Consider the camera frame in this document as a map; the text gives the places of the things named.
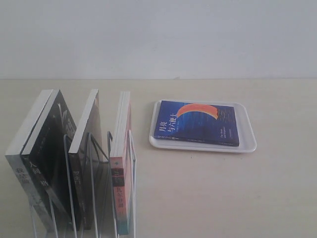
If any white wire book rack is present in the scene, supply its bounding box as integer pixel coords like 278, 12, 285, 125
29, 130, 138, 238

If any pink red book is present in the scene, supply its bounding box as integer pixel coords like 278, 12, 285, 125
110, 91, 132, 235

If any black book white title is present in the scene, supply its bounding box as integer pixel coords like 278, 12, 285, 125
21, 89, 76, 222

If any grey marbled book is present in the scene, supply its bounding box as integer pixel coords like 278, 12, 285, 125
5, 89, 53, 232

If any white plastic tray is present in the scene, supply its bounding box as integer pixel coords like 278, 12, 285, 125
149, 99, 257, 153

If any blue book orange moon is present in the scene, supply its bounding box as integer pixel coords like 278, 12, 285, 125
154, 100, 240, 147

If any dark brown book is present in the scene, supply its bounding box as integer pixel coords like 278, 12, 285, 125
68, 89, 102, 230

